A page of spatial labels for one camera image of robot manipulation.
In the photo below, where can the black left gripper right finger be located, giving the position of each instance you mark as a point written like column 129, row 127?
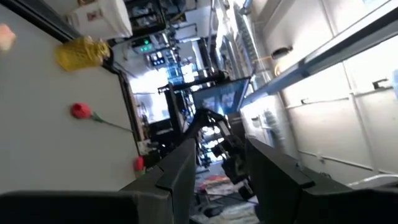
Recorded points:
column 273, row 186

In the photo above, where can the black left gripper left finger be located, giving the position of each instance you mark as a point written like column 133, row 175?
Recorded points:
column 177, row 186

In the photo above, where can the red artificial tulip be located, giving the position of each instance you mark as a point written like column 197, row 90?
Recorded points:
column 81, row 110
column 139, row 163

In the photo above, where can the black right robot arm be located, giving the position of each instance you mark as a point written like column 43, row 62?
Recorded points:
column 205, row 116

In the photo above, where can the yellow glass vase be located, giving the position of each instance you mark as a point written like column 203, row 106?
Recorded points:
column 77, row 54

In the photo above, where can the white plastic bin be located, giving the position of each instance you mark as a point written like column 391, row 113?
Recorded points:
column 102, row 18

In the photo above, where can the cream artificial tulip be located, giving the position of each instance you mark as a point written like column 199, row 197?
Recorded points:
column 5, row 37

